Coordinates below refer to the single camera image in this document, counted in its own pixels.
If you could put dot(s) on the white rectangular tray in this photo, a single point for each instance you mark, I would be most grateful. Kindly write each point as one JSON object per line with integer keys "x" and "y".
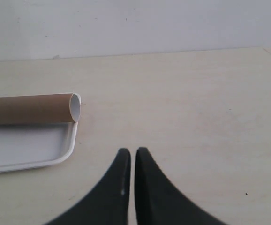
{"x": 26, "y": 146}

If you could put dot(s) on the brown cardboard tube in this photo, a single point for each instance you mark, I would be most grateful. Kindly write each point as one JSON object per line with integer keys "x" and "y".
{"x": 40, "y": 109}

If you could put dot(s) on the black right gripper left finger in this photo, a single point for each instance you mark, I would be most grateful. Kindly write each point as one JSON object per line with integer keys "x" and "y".
{"x": 107, "y": 203}

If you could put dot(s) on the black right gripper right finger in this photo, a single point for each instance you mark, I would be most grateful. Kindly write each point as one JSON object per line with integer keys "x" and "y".
{"x": 159, "y": 202}

